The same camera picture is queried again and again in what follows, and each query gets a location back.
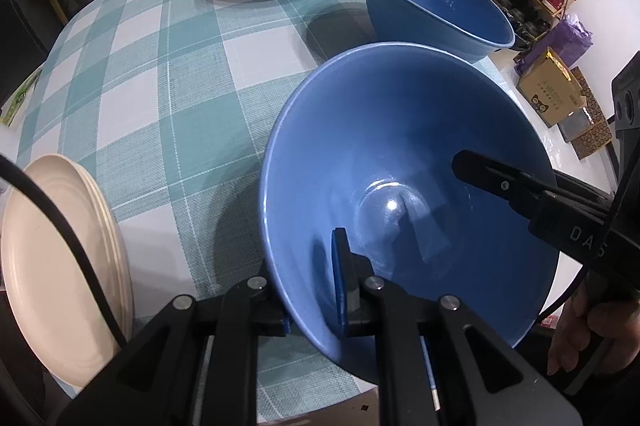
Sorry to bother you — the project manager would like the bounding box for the cream smooth plate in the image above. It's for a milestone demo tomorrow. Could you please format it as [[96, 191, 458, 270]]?
[[65, 159, 135, 352]]

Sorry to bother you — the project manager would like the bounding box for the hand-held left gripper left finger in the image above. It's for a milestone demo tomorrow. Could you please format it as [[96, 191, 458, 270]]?
[[55, 257, 293, 426]]

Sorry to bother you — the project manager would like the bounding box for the cardboard box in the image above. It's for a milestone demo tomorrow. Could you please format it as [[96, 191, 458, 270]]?
[[516, 46, 588, 128]]

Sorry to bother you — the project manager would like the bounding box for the teal checked tablecloth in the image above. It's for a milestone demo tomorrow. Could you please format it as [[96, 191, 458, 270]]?
[[15, 0, 506, 424]]

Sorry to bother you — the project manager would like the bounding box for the brown patterned mat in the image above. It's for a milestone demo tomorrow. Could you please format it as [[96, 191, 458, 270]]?
[[570, 66, 613, 159]]

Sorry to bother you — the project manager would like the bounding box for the cream ribbed plate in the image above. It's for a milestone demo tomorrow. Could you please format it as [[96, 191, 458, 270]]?
[[0, 153, 127, 391]]

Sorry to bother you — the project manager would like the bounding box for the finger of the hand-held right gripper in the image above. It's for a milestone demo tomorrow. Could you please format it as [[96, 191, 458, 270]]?
[[552, 169, 618, 207], [451, 149, 566, 227]]

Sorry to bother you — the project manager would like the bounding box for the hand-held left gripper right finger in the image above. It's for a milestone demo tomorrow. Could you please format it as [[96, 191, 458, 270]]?
[[330, 227, 583, 426]]

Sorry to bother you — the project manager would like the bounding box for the grey tray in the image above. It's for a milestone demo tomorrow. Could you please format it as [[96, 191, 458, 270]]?
[[557, 107, 596, 142]]

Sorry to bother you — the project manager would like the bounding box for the black cable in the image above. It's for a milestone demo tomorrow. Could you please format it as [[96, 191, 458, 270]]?
[[0, 155, 128, 349], [537, 263, 593, 322]]

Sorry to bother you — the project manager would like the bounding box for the green packet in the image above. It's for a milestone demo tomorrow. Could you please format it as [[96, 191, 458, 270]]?
[[0, 69, 43, 127]]

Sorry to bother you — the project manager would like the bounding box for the person's right hand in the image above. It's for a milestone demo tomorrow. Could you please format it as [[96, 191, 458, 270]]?
[[547, 279, 640, 377]]

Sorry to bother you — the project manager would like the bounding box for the purple plastic bag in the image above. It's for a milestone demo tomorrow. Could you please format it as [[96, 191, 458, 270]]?
[[515, 12, 593, 77]]

